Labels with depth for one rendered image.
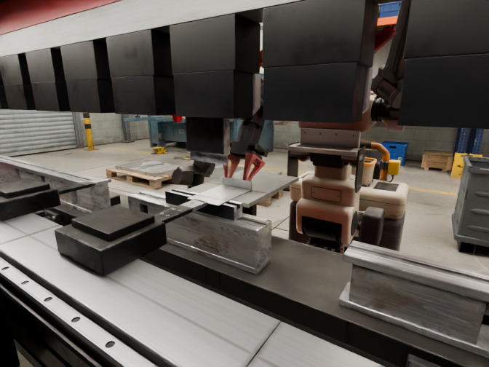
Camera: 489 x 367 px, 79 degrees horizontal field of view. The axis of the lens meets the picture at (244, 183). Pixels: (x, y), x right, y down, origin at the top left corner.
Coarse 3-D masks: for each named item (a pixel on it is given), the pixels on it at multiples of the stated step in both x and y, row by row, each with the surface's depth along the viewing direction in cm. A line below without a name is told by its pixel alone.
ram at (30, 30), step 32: (32, 0) 79; (64, 0) 71; (96, 0) 65; (128, 0) 60; (160, 0) 55; (192, 0) 51; (224, 0) 48; (256, 0) 45; (288, 0) 42; (384, 0) 42; (0, 32) 93; (32, 32) 82; (64, 32) 74; (96, 32) 67; (128, 32) 62
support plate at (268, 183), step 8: (232, 176) 84; (240, 176) 84; (256, 176) 84; (264, 176) 84; (272, 176) 84; (280, 176) 84; (288, 176) 84; (208, 184) 76; (216, 184) 76; (256, 184) 76; (264, 184) 76; (272, 184) 76; (280, 184) 76; (288, 184) 78; (200, 192) 69; (248, 192) 69; (256, 192) 69; (272, 192) 70; (240, 200) 64; (248, 200) 64; (256, 200) 65
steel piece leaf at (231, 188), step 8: (224, 184) 75; (232, 184) 73; (240, 184) 72; (248, 184) 71; (208, 192) 68; (216, 192) 68; (224, 192) 68; (232, 192) 68; (240, 192) 68; (224, 200) 63
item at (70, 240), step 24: (96, 216) 46; (120, 216) 46; (144, 216) 46; (168, 216) 54; (72, 240) 42; (96, 240) 41; (120, 240) 41; (144, 240) 44; (96, 264) 39; (120, 264) 41
